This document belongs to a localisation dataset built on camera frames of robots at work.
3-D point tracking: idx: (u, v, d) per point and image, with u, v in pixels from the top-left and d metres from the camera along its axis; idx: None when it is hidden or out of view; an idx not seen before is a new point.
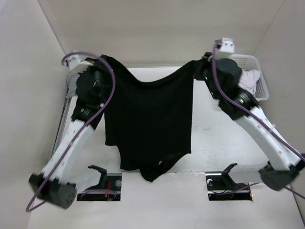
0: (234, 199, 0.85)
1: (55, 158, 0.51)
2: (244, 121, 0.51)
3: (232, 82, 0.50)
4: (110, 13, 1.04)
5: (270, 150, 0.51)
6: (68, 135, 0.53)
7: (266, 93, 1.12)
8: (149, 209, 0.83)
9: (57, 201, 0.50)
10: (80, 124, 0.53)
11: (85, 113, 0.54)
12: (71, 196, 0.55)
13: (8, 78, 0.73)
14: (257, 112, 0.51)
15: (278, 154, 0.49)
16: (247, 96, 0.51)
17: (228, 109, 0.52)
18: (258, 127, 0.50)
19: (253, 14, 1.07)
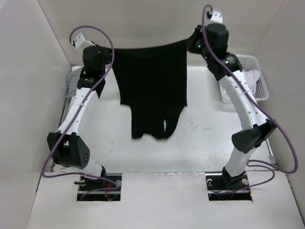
0: (234, 198, 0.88)
1: (68, 117, 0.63)
2: (226, 81, 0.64)
3: (219, 42, 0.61)
4: (109, 13, 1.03)
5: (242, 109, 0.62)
6: (77, 99, 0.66)
7: (266, 93, 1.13)
8: (150, 210, 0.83)
9: (76, 156, 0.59)
10: (86, 90, 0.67)
11: (89, 81, 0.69)
12: (87, 156, 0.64)
13: (8, 79, 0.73)
14: (238, 74, 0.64)
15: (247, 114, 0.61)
16: (232, 59, 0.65)
17: (214, 68, 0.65)
18: (236, 87, 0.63)
19: (254, 14, 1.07)
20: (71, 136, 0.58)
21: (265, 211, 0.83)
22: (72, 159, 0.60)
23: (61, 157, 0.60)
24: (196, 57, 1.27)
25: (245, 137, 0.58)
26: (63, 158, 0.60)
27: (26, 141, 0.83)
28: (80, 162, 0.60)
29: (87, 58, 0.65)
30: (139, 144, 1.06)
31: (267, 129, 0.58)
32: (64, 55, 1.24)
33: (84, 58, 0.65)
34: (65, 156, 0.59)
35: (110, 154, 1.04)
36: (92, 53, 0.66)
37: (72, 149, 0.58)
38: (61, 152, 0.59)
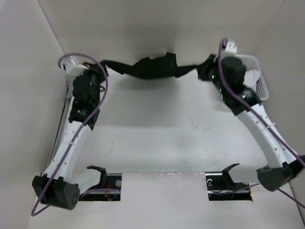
0: (234, 199, 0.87)
1: (56, 159, 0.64)
2: (244, 116, 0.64)
3: (237, 77, 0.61)
4: (109, 13, 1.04)
5: (268, 147, 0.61)
6: (67, 136, 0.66)
7: (266, 92, 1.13)
8: (150, 209, 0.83)
9: (62, 202, 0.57)
10: (78, 124, 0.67)
11: (82, 113, 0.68)
12: (76, 197, 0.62)
13: (8, 79, 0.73)
14: (258, 108, 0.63)
15: (274, 151, 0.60)
16: (249, 92, 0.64)
17: (231, 103, 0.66)
18: (257, 122, 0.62)
19: (254, 14, 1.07)
20: (56, 183, 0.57)
21: (265, 211, 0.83)
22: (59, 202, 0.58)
23: (48, 202, 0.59)
24: (197, 57, 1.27)
25: (274, 177, 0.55)
26: (50, 202, 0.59)
27: (26, 141, 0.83)
28: (67, 204, 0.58)
29: (77, 92, 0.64)
30: (140, 143, 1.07)
31: (298, 169, 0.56)
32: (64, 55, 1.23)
33: (73, 92, 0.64)
34: (53, 200, 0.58)
35: (110, 154, 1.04)
36: (83, 87, 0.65)
37: (58, 196, 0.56)
38: (47, 195, 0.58)
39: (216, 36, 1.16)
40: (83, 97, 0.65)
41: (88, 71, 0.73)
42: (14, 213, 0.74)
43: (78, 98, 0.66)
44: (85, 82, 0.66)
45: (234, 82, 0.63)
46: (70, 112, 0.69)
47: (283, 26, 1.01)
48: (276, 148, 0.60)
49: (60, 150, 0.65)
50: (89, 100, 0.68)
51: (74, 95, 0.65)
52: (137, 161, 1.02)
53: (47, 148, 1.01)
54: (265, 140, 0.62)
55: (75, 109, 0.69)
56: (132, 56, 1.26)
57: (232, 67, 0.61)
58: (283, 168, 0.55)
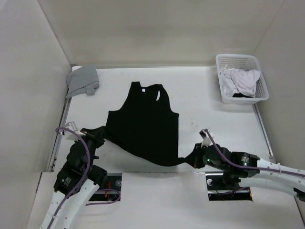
0: (234, 199, 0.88)
1: (43, 225, 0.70)
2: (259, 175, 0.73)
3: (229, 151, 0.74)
4: (109, 13, 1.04)
5: (292, 182, 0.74)
6: (53, 206, 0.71)
7: (266, 92, 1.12)
8: (150, 209, 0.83)
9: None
10: (61, 196, 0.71)
11: (66, 183, 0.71)
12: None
13: (8, 80, 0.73)
14: (261, 162, 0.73)
15: (300, 183, 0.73)
16: (246, 157, 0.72)
17: (241, 173, 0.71)
18: (271, 173, 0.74)
19: (254, 14, 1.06)
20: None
21: (265, 210, 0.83)
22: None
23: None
24: (197, 57, 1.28)
25: None
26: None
27: (25, 142, 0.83)
28: None
29: (71, 159, 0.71)
30: None
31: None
32: (64, 55, 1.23)
33: (68, 159, 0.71)
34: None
35: (110, 154, 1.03)
36: (76, 155, 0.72)
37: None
38: None
39: (216, 36, 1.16)
40: (75, 163, 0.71)
41: (86, 137, 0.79)
42: (14, 213, 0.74)
43: (70, 162, 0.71)
44: (77, 150, 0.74)
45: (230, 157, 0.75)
46: (56, 180, 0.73)
47: (283, 26, 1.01)
48: (299, 180, 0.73)
49: (45, 220, 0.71)
50: (79, 168, 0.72)
51: (68, 160, 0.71)
52: (136, 161, 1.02)
53: (47, 148, 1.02)
54: (287, 180, 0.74)
55: (63, 173, 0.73)
56: (132, 56, 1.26)
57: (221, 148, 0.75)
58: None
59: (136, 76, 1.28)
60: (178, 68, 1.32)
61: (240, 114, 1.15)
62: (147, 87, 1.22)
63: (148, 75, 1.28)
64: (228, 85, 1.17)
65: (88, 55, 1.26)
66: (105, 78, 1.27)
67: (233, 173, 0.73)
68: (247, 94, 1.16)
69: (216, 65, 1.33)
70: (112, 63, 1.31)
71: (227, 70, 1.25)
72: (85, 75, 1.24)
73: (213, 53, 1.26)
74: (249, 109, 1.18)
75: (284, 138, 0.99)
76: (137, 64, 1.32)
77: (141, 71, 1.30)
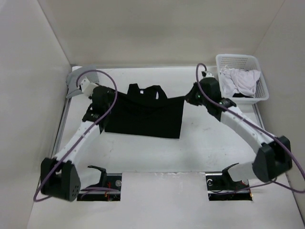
0: (234, 199, 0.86)
1: (66, 146, 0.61)
2: (224, 117, 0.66)
3: (212, 90, 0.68)
4: (109, 13, 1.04)
5: (248, 135, 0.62)
6: (80, 130, 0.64)
7: (266, 93, 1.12)
8: (149, 209, 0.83)
9: (64, 186, 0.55)
10: (89, 124, 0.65)
11: (95, 117, 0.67)
12: (76, 188, 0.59)
13: (8, 80, 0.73)
14: (234, 109, 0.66)
15: (253, 137, 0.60)
16: (227, 102, 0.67)
17: (213, 110, 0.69)
18: (234, 118, 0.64)
19: (254, 14, 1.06)
20: (65, 166, 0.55)
21: (265, 210, 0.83)
22: (59, 192, 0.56)
23: (49, 192, 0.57)
24: (196, 57, 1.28)
25: (262, 159, 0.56)
26: (51, 187, 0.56)
27: (25, 142, 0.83)
28: (68, 194, 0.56)
29: (95, 95, 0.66)
30: (139, 143, 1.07)
31: (288, 148, 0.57)
32: (64, 55, 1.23)
33: (93, 97, 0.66)
34: (52, 189, 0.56)
35: (109, 154, 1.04)
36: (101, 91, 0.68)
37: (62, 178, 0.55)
38: (50, 183, 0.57)
39: (216, 36, 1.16)
40: (98, 99, 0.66)
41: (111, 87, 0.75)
42: (15, 213, 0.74)
43: (95, 102, 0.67)
44: (102, 88, 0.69)
45: (214, 95, 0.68)
46: (84, 115, 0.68)
47: (283, 26, 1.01)
48: (254, 133, 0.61)
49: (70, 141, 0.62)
50: (104, 106, 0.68)
51: (93, 99, 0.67)
52: (136, 161, 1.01)
53: (47, 148, 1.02)
54: (245, 131, 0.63)
55: (87, 113, 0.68)
56: (132, 56, 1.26)
57: (207, 82, 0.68)
58: (266, 150, 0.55)
59: (136, 76, 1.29)
60: (178, 68, 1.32)
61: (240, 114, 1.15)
62: (146, 88, 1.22)
63: (147, 75, 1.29)
64: (228, 85, 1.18)
65: (88, 55, 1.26)
66: (105, 78, 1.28)
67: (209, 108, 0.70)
68: (247, 94, 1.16)
69: (215, 65, 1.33)
70: (112, 63, 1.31)
71: (227, 70, 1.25)
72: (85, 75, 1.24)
73: (213, 53, 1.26)
74: (249, 108, 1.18)
75: (284, 138, 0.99)
76: (137, 64, 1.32)
77: (141, 71, 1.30)
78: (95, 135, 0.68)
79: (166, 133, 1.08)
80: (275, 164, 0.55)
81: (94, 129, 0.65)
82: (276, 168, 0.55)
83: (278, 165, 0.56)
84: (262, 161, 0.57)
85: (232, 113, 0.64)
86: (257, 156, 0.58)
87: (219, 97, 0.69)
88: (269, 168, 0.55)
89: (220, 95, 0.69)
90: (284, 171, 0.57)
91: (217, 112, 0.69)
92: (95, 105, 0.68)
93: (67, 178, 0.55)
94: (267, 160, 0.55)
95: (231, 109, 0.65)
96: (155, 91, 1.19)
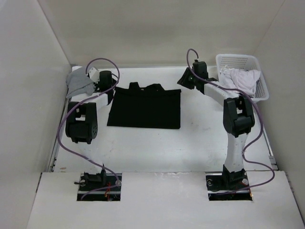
0: (234, 199, 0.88)
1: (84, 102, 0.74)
2: (206, 87, 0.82)
3: (200, 69, 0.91)
4: (109, 13, 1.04)
5: (220, 96, 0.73)
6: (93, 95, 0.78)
7: (266, 93, 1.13)
8: (150, 210, 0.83)
9: (88, 120, 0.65)
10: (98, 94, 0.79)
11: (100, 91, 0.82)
12: (95, 129, 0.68)
13: (8, 80, 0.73)
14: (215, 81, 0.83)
15: (222, 95, 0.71)
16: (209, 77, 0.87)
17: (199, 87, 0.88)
18: (212, 86, 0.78)
19: (254, 14, 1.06)
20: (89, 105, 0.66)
21: (265, 211, 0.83)
22: (82, 130, 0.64)
23: (73, 131, 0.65)
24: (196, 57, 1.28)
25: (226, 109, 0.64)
26: (75, 123, 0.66)
27: (25, 142, 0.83)
28: (91, 130, 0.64)
29: (102, 75, 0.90)
30: (139, 143, 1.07)
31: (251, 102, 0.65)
32: (64, 55, 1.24)
33: (100, 78, 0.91)
34: (76, 127, 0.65)
35: (110, 154, 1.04)
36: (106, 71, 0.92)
37: (86, 114, 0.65)
38: (75, 120, 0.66)
39: (216, 36, 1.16)
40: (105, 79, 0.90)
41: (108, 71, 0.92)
42: (14, 213, 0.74)
43: (102, 81, 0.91)
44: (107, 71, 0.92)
45: (201, 74, 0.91)
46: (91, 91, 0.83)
47: (283, 26, 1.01)
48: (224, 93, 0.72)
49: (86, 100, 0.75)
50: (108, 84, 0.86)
51: (100, 78, 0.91)
52: (136, 161, 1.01)
53: (47, 148, 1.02)
54: (218, 93, 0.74)
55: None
56: (132, 56, 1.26)
57: (196, 64, 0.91)
58: (229, 101, 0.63)
59: (136, 76, 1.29)
60: (177, 68, 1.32)
61: None
62: (146, 88, 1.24)
63: (147, 75, 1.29)
64: (228, 85, 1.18)
65: (88, 55, 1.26)
66: None
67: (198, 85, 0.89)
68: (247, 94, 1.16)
69: (215, 65, 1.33)
70: (112, 63, 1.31)
71: (227, 71, 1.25)
72: (85, 75, 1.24)
73: (213, 53, 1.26)
74: None
75: (284, 138, 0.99)
76: (137, 64, 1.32)
77: (141, 71, 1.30)
78: (103, 102, 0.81)
79: (164, 123, 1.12)
80: (237, 116, 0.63)
81: (103, 97, 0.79)
82: (238, 119, 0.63)
83: (240, 117, 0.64)
84: (227, 111, 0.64)
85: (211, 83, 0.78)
86: (223, 109, 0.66)
87: (206, 76, 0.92)
88: (231, 118, 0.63)
89: (206, 75, 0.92)
90: (247, 124, 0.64)
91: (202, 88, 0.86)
92: (101, 84, 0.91)
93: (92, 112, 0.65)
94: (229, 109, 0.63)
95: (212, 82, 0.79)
96: (156, 88, 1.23)
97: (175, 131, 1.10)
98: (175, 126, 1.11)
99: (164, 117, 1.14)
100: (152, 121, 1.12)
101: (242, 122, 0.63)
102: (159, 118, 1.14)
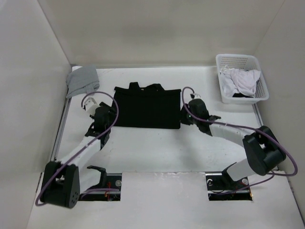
0: (234, 198, 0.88)
1: (72, 152, 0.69)
2: (213, 128, 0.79)
3: (199, 110, 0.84)
4: (109, 13, 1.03)
5: (235, 135, 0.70)
6: (84, 141, 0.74)
7: (266, 92, 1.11)
8: (150, 210, 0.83)
9: (65, 191, 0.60)
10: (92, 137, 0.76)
11: (96, 133, 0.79)
12: (76, 194, 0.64)
13: (8, 80, 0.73)
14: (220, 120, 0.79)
15: (238, 134, 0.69)
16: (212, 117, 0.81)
17: (202, 128, 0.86)
18: (219, 126, 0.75)
19: (254, 14, 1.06)
20: (69, 168, 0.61)
21: (265, 211, 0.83)
22: (59, 199, 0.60)
23: (48, 199, 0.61)
24: (197, 57, 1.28)
25: (250, 149, 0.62)
26: (52, 191, 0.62)
27: (25, 141, 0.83)
28: (66, 201, 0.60)
29: (98, 114, 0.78)
30: (139, 143, 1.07)
31: (271, 135, 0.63)
32: (64, 55, 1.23)
33: (96, 115, 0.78)
34: (51, 197, 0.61)
35: (110, 154, 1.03)
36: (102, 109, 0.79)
37: (66, 182, 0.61)
38: (52, 187, 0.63)
39: (216, 36, 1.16)
40: (100, 119, 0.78)
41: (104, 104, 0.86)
42: (14, 213, 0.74)
43: (97, 120, 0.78)
44: (105, 107, 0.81)
45: (201, 114, 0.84)
46: (88, 130, 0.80)
47: (283, 26, 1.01)
48: (238, 131, 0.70)
49: (76, 149, 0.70)
50: (105, 124, 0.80)
51: (96, 118, 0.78)
52: (136, 161, 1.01)
53: (47, 148, 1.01)
54: (230, 132, 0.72)
55: (89, 132, 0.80)
56: (132, 56, 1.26)
57: (194, 103, 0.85)
58: (251, 140, 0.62)
59: (136, 76, 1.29)
60: (177, 68, 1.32)
61: (240, 114, 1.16)
62: (146, 87, 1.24)
63: (148, 75, 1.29)
64: (228, 85, 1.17)
65: (87, 55, 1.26)
66: (105, 78, 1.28)
67: (201, 126, 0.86)
68: (247, 94, 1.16)
69: (215, 65, 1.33)
70: (112, 63, 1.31)
71: (227, 71, 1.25)
72: (85, 75, 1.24)
73: (213, 53, 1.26)
74: (249, 109, 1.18)
75: (284, 139, 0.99)
76: (137, 64, 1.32)
77: (141, 71, 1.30)
78: (96, 148, 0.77)
79: (165, 123, 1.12)
80: (263, 153, 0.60)
81: (95, 143, 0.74)
82: (266, 156, 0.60)
83: (266, 153, 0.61)
84: (251, 152, 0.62)
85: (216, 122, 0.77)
86: (245, 149, 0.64)
87: (207, 114, 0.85)
88: (258, 157, 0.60)
89: (207, 113, 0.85)
90: (277, 160, 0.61)
91: (206, 129, 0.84)
92: (96, 123, 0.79)
93: (71, 179, 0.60)
94: (253, 148, 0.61)
95: (217, 120, 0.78)
96: (156, 89, 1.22)
97: (175, 131, 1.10)
98: (174, 126, 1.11)
99: (164, 117, 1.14)
100: (152, 121, 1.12)
101: (271, 159, 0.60)
102: (159, 118, 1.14)
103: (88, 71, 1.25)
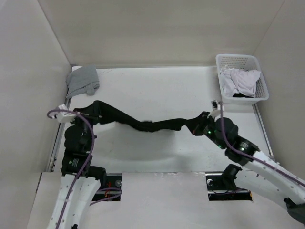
0: (234, 199, 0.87)
1: (54, 216, 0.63)
2: (249, 164, 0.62)
3: (232, 135, 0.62)
4: (109, 13, 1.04)
5: (285, 188, 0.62)
6: (62, 192, 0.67)
7: (267, 93, 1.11)
8: (150, 209, 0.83)
9: None
10: (71, 177, 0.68)
11: (74, 164, 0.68)
12: None
13: (8, 79, 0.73)
14: (260, 155, 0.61)
15: (291, 189, 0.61)
16: (247, 144, 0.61)
17: (234, 158, 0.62)
18: (264, 167, 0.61)
19: (253, 15, 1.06)
20: None
21: (265, 210, 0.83)
22: None
23: None
24: (196, 57, 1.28)
25: None
26: None
27: (25, 142, 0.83)
28: None
29: (69, 142, 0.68)
30: (139, 143, 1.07)
31: None
32: (64, 55, 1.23)
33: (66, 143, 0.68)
34: None
35: (110, 154, 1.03)
36: (72, 136, 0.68)
37: None
38: None
39: (216, 36, 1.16)
40: (75, 144, 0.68)
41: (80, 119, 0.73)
42: (14, 213, 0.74)
43: (68, 141, 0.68)
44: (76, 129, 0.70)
45: (232, 140, 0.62)
46: (63, 164, 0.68)
47: (283, 26, 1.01)
48: (292, 185, 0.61)
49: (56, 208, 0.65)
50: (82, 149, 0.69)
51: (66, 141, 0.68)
52: (136, 161, 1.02)
53: (47, 148, 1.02)
54: (279, 182, 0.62)
55: (66, 162, 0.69)
56: (132, 56, 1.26)
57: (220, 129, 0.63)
58: None
59: (136, 76, 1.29)
60: (177, 68, 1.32)
61: (240, 115, 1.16)
62: (146, 87, 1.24)
63: (147, 75, 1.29)
64: (228, 85, 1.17)
65: (88, 55, 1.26)
66: (105, 79, 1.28)
67: (236, 158, 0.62)
68: (247, 94, 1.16)
69: (215, 65, 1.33)
70: (112, 63, 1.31)
71: (227, 71, 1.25)
72: (85, 75, 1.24)
73: (213, 53, 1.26)
74: (249, 109, 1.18)
75: (285, 139, 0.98)
76: (137, 64, 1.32)
77: (141, 71, 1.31)
78: (79, 184, 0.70)
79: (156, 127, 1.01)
80: None
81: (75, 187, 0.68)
82: None
83: None
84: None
85: (259, 161, 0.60)
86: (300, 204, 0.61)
87: (239, 140, 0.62)
88: None
89: (238, 139, 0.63)
90: None
91: (238, 160, 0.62)
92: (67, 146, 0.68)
93: None
94: None
95: (255, 156, 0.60)
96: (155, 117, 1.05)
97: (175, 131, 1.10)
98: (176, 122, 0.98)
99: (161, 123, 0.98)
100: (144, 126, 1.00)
101: None
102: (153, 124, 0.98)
103: (88, 71, 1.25)
